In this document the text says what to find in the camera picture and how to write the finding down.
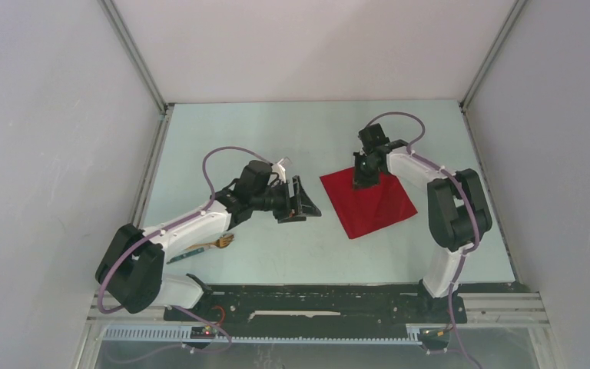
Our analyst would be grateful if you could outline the aluminium front rail frame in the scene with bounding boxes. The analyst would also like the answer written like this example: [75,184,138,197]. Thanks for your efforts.
[86,292,550,328]

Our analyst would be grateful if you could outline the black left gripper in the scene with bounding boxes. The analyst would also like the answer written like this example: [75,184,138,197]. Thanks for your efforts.
[250,176,320,224]

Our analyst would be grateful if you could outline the aluminium corner frame post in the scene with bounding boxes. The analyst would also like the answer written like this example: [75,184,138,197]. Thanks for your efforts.
[98,0,168,115]
[459,0,529,113]

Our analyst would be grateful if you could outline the aluminium corner frame post right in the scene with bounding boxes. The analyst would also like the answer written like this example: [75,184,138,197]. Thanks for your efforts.
[459,0,529,113]

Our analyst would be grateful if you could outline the grey slotted cable duct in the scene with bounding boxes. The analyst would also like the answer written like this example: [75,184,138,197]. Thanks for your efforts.
[102,324,421,345]

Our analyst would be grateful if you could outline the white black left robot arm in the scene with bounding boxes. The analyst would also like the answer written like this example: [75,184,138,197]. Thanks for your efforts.
[95,158,322,321]

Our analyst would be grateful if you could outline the wooden fork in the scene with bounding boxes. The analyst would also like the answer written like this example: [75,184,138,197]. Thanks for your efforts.
[184,234,234,254]

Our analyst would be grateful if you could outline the aluminium corner frame post left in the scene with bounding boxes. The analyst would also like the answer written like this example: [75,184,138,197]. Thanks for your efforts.
[98,0,168,115]

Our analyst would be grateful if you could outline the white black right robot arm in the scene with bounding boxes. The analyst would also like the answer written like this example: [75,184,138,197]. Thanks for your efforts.
[353,124,492,321]

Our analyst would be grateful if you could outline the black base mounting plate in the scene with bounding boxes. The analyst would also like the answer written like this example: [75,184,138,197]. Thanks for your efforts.
[191,284,466,337]

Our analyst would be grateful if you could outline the red cloth napkin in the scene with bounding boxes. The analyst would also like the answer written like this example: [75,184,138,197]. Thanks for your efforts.
[320,168,418,240]

